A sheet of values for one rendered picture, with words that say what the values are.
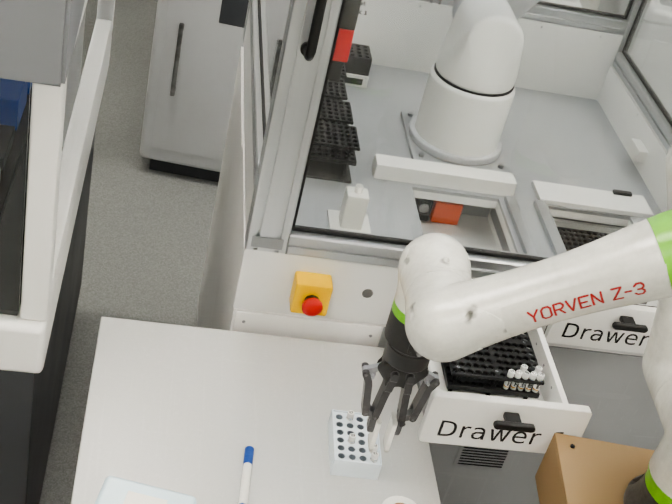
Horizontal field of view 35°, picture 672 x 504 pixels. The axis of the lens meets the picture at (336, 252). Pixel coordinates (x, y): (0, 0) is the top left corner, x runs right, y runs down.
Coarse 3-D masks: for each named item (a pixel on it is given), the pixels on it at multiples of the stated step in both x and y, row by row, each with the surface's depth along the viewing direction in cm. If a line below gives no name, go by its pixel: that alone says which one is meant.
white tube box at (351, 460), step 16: (336, 416) 194; (336, 432) 190; (352, 432) 191; (368, 432) 192; (336, 448) 187; (352, 448) 188; (368, 448) 188; (336, 464) 185; (352, 464) 185; (368, 464) 185
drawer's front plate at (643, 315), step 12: (600, 312) 217; (612, 312) 217; (624, 312) 217; (636, 312) 217; (648, 312) 218; (552, 324) 218; (564, 324) 218; (588, 324) 218; (600, 324) 219; (648, 324) 219; (552, 336) 219; (576, 336) 220; (588, 336) 220; (624, 336) 221; (600, 348) 222; (612, 348) 223; (624, 348) 223; (636, 348) 223
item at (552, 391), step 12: (540, 336) 209; (528, 348) 214; (540, 348) 207; (540, 360) 207; (552, 360) 203; (552, 372) 200; (420, 384) 198; (444, 384) 200; (552, 384) 199; (504, 396) 201; (516, 396) 202; (540, 396) 203; (552, 396) 199; (564, 396) 195
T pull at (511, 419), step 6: (504, 414) 186; (510, 414) 186; (516, 414) 186; (498, 420) 184; (504, 420) 185; (510, 420) 184; (516, 420) 185; (498, 426) 183; (504, 426) 183; (510, 426) 183; (516, 426) 183; (522, 426) 184; (528, 426) 184; (534, 426) 184; (528, 432) 184
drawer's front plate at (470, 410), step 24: (432, 408) 184; (456, 408) 185; (480, 408) 185; (504, 408) 186; (528, 408) 186; (552, 408) 187; (576, 408) 188; (432, 432) 188; (456, 432) 188; (504, 432) 189; (552, 432) 190; (576, 432) 190
